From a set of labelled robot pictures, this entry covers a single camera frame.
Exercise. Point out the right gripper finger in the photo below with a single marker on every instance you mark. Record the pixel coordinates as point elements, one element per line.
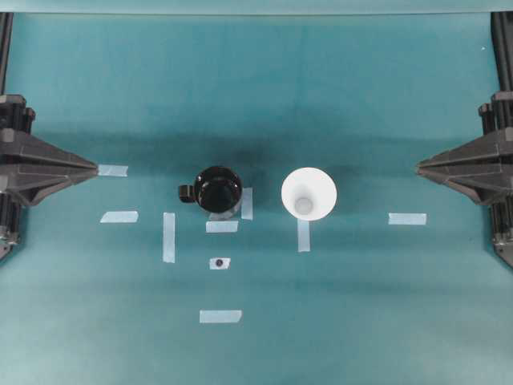
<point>479,192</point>
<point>491,148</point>

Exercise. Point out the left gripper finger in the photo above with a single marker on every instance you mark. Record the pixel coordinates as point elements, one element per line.
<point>22,150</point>
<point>29,188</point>

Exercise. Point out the white paper cup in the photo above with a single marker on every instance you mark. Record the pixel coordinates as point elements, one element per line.
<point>309,194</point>

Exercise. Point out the black cup holder with handle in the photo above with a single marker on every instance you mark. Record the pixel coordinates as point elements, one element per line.
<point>217,190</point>

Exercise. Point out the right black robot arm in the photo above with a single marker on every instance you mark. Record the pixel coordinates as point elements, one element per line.
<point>482,170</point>

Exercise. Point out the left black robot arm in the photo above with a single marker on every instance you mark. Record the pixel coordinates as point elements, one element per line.
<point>14,114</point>

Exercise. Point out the blue tape under holder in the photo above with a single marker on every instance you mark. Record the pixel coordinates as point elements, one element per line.
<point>221,226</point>

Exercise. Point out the blue tape below cup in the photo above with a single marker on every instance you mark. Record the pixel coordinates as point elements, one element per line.
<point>303,236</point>

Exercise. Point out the blue tape vertical by holder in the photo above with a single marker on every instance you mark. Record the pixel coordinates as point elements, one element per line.
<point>246,208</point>

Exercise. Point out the blue tape strip left angled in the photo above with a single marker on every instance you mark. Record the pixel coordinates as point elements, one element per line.
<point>122,217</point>

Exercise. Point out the blue tape strip far left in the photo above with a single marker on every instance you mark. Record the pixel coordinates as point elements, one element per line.
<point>112,170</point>

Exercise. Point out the blue tape strip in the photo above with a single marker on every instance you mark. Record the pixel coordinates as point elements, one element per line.
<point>407,218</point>
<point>112,170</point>
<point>220,316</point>

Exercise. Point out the blue tape strip right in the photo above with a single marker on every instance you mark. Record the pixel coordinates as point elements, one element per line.
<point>407,218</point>

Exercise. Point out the blue tape strip vertical left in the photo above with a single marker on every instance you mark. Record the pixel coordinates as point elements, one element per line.
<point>169,237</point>

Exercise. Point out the tape patch with black dot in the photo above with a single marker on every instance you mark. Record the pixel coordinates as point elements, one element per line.
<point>219,263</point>

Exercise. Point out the blue tape strip bottom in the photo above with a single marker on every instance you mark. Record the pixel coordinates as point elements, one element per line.
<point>220,316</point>

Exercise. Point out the right black frame rail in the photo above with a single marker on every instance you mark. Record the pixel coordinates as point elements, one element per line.
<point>501,33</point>

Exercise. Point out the black frame rail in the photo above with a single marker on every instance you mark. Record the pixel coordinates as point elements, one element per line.
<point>6,23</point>
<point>501,33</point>

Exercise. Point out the left black frame rail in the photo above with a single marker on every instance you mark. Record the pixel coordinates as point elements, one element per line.
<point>6,23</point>

